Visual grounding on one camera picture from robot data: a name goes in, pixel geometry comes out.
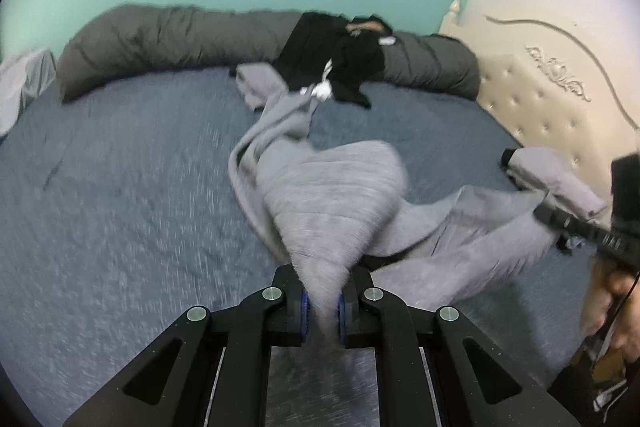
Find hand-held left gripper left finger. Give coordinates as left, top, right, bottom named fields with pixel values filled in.
left=62, top=264, right=308, bottom=427

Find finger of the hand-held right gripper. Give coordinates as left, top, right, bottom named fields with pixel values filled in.
left=534, top=194, right=640, bottom=268

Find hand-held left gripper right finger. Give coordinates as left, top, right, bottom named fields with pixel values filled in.
left=340, top=269, right=581, bottom=427

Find grey fleece pants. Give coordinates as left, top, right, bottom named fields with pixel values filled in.
left=227, top=63, right=556, bottom=310

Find person's right forearm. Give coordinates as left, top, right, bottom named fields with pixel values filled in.
left=547, top=347, right=632, bottom=427

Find pile of black clothes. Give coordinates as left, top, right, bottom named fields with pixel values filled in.
left=272, top=12, right=396, bottom=109

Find person's right hand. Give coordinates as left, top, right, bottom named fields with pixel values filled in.
left=580, top=257, right=640, bottom=350

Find cream tufted headboard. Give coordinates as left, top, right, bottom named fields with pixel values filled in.
left=439, top=0, right=640, bottom=208

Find blue patterned bed cover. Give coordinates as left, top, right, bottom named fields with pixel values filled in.
left=0, top=67, right=601, bottom=427

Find white cloth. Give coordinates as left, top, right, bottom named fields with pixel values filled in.
left=300, top=62, right=335, bottom=102

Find dark grey rolled duvet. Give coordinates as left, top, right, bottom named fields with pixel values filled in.
left=56, top=4, right=482, bottom=104

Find light grey bed sheet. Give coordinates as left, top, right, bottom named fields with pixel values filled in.
left=0, top=48, right=57, bottom=135

